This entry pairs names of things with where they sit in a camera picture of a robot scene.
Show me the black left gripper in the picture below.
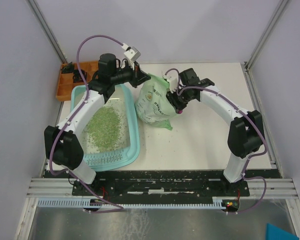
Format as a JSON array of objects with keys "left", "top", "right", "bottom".
[{"left": 111, "top": 60, "right": 152, "bottom": 89}]

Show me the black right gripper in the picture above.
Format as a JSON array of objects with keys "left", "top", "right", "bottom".
[{"left": 164, "top": 88, "right": 194, "bottom": 116}]

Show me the green cat litter bag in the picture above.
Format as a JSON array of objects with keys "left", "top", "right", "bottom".
[{"left": 135, "top": 74, "right": 177, "bottom": 131}]

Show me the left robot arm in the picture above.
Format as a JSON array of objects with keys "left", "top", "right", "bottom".
[{"left": 44, "top": 47, "right": 151, "bottom": 195}]

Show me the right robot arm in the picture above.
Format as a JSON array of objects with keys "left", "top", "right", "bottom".
[{"left": 163, "top": 68, "right": 268, "bottom": 196}]

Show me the green litter pellets pile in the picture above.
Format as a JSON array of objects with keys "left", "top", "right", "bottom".
[{"left": 80, "top": 103, "right": 130, "bottom": 154}]

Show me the teal plastic litter box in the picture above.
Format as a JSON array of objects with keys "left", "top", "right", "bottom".
[{"left": 77, "top": 84, "right": 140, "bottom": 172}]

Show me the orange wooden compartment tray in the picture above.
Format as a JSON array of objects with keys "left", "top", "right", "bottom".
[{"left": 55, "top": 61, "right": 98, "bottom": 102}]

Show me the small circuit board with LEDs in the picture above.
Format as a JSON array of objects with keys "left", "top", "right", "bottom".
[{"left": 225, "top": 200, "right": 240, "bottom": 212}]

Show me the blue foam pad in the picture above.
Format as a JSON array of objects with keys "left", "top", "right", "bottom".
[{"left": 265, "top": 223, "right": 300, "bottom": 240}]

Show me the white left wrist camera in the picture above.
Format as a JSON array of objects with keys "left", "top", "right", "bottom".
[{"left": 121, "top": 43, "right": 141, "bottom": 70}]

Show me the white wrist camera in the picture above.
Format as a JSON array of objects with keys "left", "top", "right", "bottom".
[
  {"left": 162, "top": 69, "right": 179, "bottom": 93},
  {"left": 121, "top": 43, "right": 141, "bottom": 70}
]

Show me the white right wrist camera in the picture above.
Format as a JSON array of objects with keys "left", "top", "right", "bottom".
[{"left": 162, "top": 69, "right": 179, "bottom": 93}]

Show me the black ring part in tray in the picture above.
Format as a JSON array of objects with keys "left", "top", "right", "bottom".
[{"left": 72, "top": 69, "right": 87, "bottom": 83}]

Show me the black mounting base plate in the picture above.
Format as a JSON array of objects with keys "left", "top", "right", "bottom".
[{"left": 71, "top": 169, "right": 251, "bottom": 201}]

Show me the light blue cable duct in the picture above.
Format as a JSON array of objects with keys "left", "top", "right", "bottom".
[{"left": 36, "top": 195, "right": 227, "bottom": 209}]

